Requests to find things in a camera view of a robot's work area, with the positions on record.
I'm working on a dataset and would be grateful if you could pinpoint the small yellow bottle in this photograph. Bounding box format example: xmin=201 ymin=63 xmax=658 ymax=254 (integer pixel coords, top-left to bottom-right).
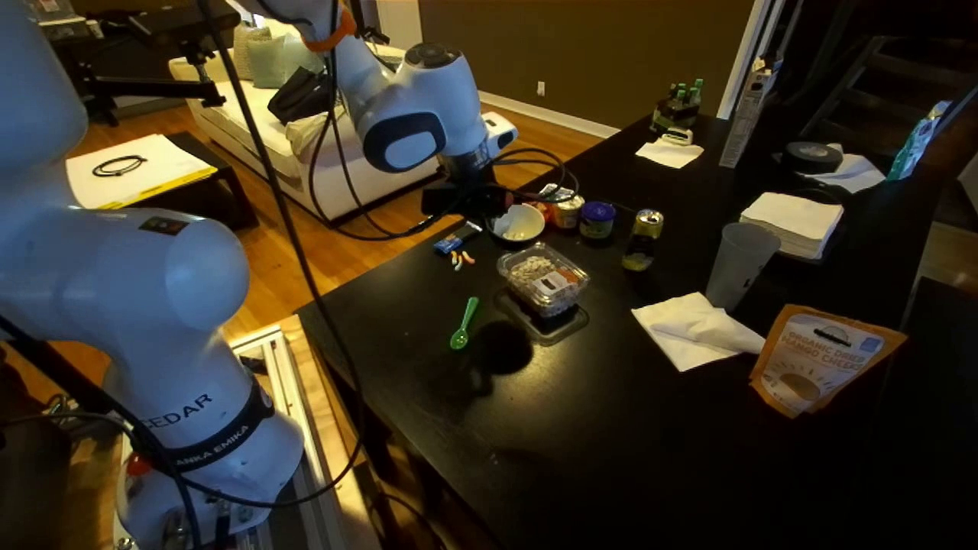
xmin=622 ymin=206 xmax=669 ymax=275

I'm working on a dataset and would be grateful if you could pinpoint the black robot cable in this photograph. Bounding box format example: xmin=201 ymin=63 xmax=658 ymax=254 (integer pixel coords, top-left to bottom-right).
xmin=208 ymin=17 xmax=369 ymax=513

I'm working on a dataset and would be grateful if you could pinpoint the crumpled white tissue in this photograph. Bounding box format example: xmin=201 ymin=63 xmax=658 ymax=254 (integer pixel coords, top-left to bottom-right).
xmin=630 ymin=291 xmax=772 ymax=375

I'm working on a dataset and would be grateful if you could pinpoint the blue printed card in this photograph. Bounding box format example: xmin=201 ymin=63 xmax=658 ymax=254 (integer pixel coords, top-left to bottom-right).
xmin=430 ymin=225 xmax=479 ymax=260

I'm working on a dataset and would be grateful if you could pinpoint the staircase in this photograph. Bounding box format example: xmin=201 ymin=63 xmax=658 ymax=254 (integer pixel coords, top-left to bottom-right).
xmin=805 ymin=28 xmax=978 ymax=155

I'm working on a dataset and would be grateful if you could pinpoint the black round dish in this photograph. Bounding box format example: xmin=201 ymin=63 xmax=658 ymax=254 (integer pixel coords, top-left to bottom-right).
xmin=780 ymin=136 xmax=848 ymax=173

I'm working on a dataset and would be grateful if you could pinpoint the dark green object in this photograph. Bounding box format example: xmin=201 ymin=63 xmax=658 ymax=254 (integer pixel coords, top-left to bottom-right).
xmin=650 ymin=76 xmax=711 ymax=133

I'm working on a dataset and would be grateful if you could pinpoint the brown stand-up pouch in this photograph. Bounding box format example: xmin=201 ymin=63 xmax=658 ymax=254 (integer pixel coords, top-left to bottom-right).
xmin=749 ymin=302 xmax=911 ymax=421

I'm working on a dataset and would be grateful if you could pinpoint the flat white paper napkin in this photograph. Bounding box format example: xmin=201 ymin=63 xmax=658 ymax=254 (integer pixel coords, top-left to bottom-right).
xmin=632 ymin=132 xmax=711 ymax=173

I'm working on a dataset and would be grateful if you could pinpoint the black tripod stand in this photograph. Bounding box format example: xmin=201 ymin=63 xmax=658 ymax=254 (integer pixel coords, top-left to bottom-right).
xmin=54 ymin=5 xmax=245 ymax=132

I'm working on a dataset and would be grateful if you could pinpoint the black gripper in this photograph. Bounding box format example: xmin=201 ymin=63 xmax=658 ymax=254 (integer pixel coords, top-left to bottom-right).
xmin=419 ymin=148 xmax=515 ymax=235

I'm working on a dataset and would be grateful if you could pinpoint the white yellow paper sheet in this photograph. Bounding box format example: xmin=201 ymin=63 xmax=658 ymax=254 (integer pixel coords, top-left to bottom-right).
xmin=65 ymin=132 xmax=223 ymax=213

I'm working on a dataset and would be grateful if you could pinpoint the black bowl with white inside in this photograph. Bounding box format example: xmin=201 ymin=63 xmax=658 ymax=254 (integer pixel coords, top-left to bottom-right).
xmin=489 ymin=201 xmax=551 ymax=247

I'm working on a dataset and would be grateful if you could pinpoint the white foam takeout box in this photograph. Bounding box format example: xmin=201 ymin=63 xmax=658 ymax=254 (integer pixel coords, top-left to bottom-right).
xmin=736 ymin=188 xmax=850 ymax=264

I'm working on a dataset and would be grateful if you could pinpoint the clear plastic food container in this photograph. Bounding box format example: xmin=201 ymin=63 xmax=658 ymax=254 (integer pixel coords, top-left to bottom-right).
xmin=496 ymin=238 xmax=593 ymax=317

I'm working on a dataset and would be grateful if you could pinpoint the jar with blue lid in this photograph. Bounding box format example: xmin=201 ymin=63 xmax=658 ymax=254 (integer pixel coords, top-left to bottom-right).
xmin=578 ymin=197 xmax=622 ymax=247

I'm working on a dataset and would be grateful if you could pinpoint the rumpled white napkin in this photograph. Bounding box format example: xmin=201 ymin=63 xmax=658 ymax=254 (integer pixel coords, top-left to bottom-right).
xmin=798 ymin=148 xmax=889 ymax=197

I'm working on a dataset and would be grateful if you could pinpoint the white sofa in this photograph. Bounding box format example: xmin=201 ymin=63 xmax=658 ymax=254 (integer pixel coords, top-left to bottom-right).
xmin=167 ymin=25 xmax=523 ymax=224

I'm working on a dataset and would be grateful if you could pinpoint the pale green pillow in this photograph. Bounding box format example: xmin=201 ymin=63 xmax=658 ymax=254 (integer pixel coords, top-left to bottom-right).
xmin=230 ymin=20 xmax=313 ymax=92

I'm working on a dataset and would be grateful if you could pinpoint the aluminium mounting frame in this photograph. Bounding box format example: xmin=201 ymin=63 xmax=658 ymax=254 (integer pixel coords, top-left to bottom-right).
xmin=228 ymin=320 xmax=360 ymax=550

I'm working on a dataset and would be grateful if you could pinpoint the dark low coffee table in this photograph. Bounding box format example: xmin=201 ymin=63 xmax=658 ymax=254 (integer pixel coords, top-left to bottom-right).
xmin=65 ymin=129 xmax=261 ymax=235

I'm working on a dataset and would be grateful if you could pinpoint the silver tin can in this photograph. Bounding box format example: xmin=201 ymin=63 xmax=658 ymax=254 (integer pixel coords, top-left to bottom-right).
xmin=547 ymin=188 xmax=589 ymax=235

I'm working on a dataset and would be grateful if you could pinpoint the clear plastic cup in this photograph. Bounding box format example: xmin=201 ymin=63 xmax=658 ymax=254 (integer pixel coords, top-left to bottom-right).
xmin=704 ymin=221 xmax=784 ymax=310

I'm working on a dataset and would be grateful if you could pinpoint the green plastic spoon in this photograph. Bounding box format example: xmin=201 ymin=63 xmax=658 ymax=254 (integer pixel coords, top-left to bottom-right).
xmin=448 ymin=294 xmax=484 ymax=353

